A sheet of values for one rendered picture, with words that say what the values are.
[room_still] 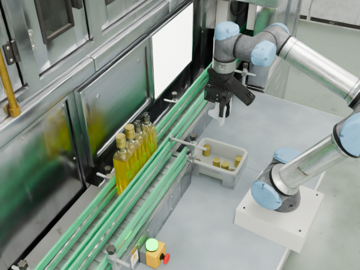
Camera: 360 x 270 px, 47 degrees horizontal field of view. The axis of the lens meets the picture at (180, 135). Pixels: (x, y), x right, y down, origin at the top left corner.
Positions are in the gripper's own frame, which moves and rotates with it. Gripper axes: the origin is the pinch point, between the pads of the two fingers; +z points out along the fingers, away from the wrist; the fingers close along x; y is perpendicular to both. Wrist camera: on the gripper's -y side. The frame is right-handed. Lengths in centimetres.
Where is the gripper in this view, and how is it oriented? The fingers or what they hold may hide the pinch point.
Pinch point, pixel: (225, 119)
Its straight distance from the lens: 149.3
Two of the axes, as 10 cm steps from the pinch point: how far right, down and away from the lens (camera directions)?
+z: 0.0, 7.7, 6.4
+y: -9.0, -2.8, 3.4
